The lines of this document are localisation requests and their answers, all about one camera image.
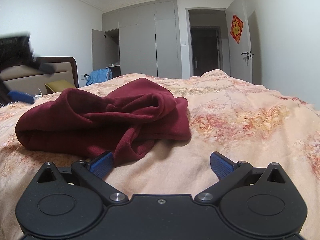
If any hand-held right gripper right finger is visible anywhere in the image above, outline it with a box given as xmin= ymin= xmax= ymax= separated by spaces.
xmin=194 ymin=151 xmax=286 ymax=204

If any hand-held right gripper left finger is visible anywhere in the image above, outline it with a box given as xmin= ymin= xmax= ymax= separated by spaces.
xmin=36 ymin=151 xmax=129 ymax=204

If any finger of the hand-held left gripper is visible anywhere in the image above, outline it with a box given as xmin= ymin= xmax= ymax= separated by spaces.
xmin=29 ymin=56 xmax=56 ymax=77
xmin=0 ymin=79 xmax=35 ymax=105

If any dark red long-sleeve shirt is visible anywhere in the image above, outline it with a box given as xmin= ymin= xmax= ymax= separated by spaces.
xmin=14 ymin=77 xmax=192 ymax=168

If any brown padded bed headboard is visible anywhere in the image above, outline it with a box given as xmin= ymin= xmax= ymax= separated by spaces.
xmin=0 ymin=56 xmax=79 ymax=98

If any olive green pillow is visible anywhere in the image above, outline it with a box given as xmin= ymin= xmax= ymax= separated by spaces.
xmin=44 ymin=80 xmax=77 ymax=96

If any bed with floral duvet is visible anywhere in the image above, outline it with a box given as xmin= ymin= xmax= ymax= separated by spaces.
xmin=0 ymin=69 xmax=320 ymax=230

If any blue garment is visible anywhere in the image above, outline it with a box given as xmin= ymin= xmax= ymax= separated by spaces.
xmin=86 ymin=68 xmax=113 ymax=86

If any open grey wardrobe door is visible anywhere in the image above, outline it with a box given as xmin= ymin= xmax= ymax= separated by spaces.
xmin=91 ymin=28 xmax=121 ymax=72

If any white room door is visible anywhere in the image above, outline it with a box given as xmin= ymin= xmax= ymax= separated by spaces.
xmin=226 ymin=0 xmax=262 ymax=86

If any grey built-in wardrobe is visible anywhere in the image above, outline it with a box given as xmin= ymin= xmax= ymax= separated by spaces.
xmin=102 ymin=0 xmax=183 ymax=79

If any dark doorway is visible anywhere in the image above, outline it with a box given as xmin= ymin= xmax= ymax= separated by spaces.
xmin=185 ymin=7 xmax=231 ymax=77

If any red paper wall decoration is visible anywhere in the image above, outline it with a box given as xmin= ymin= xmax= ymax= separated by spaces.
xmin=230 ymin=13 xmax=244 ymax=44

